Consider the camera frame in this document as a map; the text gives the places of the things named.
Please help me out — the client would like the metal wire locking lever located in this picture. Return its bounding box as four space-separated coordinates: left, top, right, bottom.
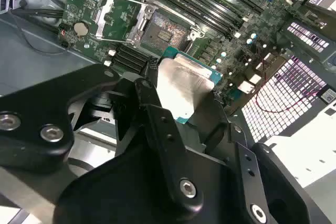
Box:
141 0 205 32

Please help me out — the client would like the metal socket cover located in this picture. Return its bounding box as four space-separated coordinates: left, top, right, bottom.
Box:
94 0 148 46

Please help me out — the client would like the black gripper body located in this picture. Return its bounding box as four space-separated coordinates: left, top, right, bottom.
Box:
54 83 250 224

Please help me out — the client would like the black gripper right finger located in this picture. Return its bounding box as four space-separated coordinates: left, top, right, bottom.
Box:
187 91 325 224

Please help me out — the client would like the silver topped CPU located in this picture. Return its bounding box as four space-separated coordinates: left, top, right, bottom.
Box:
156 46 224 125

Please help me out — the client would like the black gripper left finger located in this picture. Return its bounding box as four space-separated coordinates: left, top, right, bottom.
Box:
0 60 205 214

